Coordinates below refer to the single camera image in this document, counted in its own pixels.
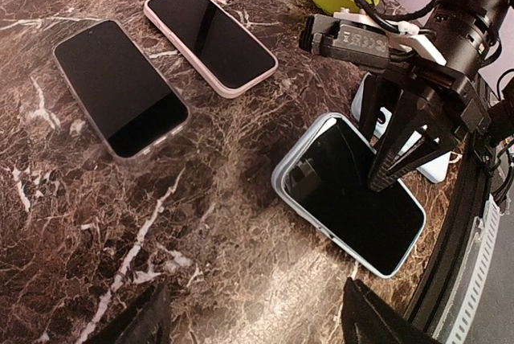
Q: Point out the white slotted cable duct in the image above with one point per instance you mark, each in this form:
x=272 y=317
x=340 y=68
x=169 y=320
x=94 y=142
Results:
x=455 y=323

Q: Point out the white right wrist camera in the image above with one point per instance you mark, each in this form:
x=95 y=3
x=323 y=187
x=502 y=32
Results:
x=356 y=38

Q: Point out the light blue phone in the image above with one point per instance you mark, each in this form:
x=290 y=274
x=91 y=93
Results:
x=435 y=170

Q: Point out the black front table rail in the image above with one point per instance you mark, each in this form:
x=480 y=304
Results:
x=472 y=191

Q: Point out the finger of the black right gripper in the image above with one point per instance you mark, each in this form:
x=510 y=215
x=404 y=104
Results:
x=419 y=131
x=376 y=100

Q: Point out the pink phone case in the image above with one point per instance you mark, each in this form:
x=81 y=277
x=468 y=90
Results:
x=225 y=92

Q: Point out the grey-blue phone case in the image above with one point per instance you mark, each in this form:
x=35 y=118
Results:
x=281 y=183

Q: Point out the white-backed phone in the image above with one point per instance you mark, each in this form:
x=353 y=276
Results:
x=345 y=199

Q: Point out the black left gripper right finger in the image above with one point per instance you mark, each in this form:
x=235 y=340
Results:
x=366 y=318

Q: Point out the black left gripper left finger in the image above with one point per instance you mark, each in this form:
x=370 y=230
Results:
x=146 y=320

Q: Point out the clear magsafe phone case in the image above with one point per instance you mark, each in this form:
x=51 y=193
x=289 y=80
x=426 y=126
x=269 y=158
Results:
x=160 y=143

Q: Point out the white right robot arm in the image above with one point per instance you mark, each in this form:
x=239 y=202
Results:
x=466 y=32

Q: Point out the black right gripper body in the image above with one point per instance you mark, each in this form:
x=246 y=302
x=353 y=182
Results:
x=462 y=102

